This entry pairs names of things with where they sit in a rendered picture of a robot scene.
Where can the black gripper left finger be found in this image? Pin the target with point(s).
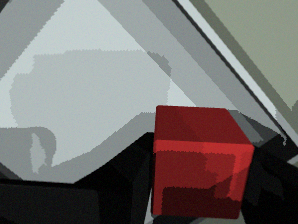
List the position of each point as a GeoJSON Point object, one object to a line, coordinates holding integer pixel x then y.
{"type": "Point", "coordinates": [122, 198]}

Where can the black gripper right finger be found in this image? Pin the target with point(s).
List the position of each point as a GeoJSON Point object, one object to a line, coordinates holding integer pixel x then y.
{"type": "Point", "coordinates": [271, 192]}

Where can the red block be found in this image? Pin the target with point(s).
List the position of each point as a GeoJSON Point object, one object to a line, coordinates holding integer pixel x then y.
{"type": "Point", "coordinates": [201, 162]}

